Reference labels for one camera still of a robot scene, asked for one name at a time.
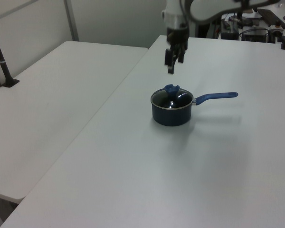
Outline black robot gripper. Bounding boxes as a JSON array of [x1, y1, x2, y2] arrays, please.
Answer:
[[164, 26, 190, 75]]

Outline glass lid blue knob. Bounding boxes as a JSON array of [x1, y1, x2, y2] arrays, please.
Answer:
[[151, 84, 194, 111]]

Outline white side table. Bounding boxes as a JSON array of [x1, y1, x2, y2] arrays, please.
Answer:
[[0, 40, 149, 200]]

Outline black electronics box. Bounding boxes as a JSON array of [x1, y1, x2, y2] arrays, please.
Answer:
[[241, 28, 269, 43]]

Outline grey partition frame post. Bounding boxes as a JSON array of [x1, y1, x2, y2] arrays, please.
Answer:
[[63, 0, 80, 42]]

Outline black camera stand with cable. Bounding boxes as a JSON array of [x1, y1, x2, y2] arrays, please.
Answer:
[[0, 19, 20, 88]]

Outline dark blue saucepan blue handle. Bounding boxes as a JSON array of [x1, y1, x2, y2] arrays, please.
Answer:
[[151, 91, 239, 127]]

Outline black keyboard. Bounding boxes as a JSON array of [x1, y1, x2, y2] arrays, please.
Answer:
[[257, 8, 285, 29]]

